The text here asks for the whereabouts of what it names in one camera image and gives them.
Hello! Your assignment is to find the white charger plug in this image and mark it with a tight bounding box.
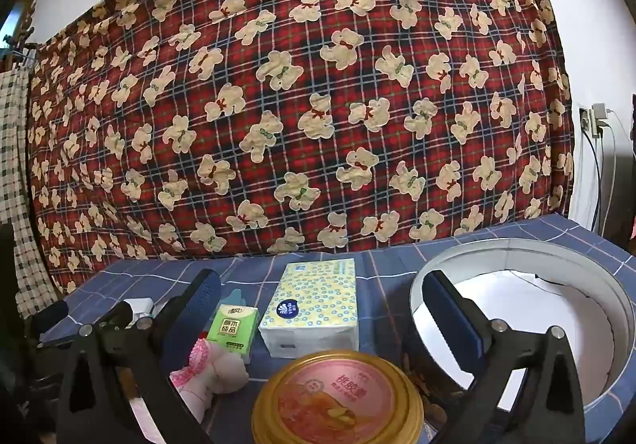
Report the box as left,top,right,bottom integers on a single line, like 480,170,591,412
591,102,610,137

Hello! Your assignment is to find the green tissue pack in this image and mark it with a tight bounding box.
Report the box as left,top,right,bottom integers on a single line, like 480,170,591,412
206,307,260,365

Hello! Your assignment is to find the metal clothes hanger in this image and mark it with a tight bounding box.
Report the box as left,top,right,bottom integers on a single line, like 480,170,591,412
0,27,39,72

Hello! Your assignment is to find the blue checked bed sheet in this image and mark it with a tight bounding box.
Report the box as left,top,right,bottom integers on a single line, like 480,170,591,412
37,213,636,444

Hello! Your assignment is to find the large white tissue pack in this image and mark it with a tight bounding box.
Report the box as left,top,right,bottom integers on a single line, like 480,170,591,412
258,258,359,359

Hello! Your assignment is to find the white cable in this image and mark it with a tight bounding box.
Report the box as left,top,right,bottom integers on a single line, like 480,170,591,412
602,110,618,236

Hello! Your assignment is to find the teal small packet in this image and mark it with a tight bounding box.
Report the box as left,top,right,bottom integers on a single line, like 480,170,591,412
221,289,246,313

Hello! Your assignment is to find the white round container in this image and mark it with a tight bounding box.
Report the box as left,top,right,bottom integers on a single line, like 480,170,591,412
408,236,636,417

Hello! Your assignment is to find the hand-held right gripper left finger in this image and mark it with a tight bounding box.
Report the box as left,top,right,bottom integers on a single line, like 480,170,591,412
54,269,223,444

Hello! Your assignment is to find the red plaid bear-print blanket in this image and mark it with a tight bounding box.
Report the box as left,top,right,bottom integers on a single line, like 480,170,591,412
27,0,577,293

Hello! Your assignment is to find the white sponge with black stripe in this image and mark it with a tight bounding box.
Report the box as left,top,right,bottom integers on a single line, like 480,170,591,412
122,297,156,326

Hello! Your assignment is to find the pink and white plush toy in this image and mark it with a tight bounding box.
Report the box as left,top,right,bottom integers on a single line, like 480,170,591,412
170,337,249,420

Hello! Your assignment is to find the cream checked cloth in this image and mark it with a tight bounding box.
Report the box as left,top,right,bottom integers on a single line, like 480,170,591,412
0,66,60,320

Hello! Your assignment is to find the gold round tin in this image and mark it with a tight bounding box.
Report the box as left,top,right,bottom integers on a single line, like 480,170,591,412
251,349,425,444

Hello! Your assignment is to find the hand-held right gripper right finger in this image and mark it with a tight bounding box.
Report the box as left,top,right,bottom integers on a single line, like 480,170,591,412
422,269,587,444

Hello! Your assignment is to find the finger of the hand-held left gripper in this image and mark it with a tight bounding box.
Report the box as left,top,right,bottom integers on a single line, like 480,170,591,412
27,300,70,340

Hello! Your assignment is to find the black cable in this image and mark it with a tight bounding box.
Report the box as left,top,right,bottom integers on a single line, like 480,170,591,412
583,126,603,232

